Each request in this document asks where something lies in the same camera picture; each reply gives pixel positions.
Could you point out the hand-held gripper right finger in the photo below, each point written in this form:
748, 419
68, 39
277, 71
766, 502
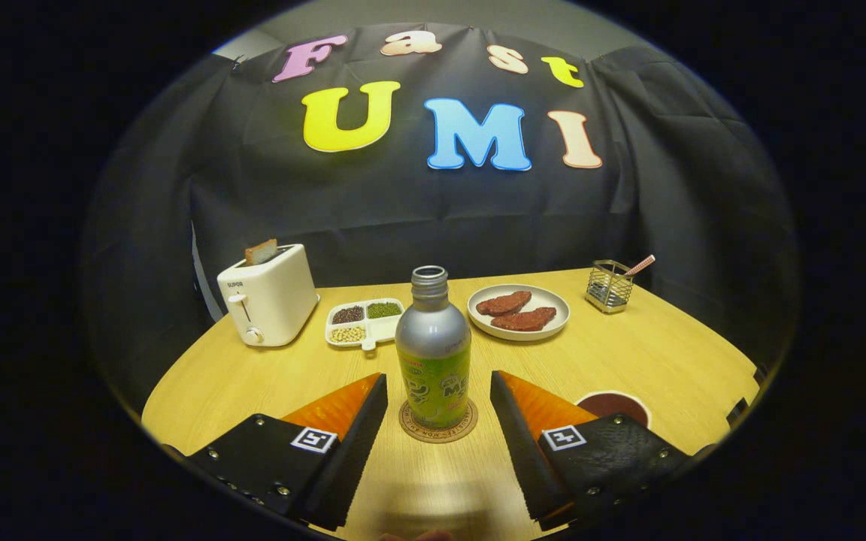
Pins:
519, 451

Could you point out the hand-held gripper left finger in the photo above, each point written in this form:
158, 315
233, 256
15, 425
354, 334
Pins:
350, 458

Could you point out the round cork coaster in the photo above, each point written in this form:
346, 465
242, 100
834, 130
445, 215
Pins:
412, 428

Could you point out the silver green juice bottle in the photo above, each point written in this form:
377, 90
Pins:
433, 338

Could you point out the brown meat piece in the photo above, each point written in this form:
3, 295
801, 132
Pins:
504, 303
525, 319

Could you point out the wooden table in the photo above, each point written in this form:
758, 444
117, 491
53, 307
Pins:
613, 353

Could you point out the white divided bean dish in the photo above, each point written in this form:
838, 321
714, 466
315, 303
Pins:
365, 323

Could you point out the white round plate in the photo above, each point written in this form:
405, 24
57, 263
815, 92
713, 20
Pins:
561, 315

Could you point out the white toaster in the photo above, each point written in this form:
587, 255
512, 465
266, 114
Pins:
271, 300

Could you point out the pink straw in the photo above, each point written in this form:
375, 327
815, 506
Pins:
641, 264

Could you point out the toast slice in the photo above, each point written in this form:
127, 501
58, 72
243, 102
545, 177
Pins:
261, 252

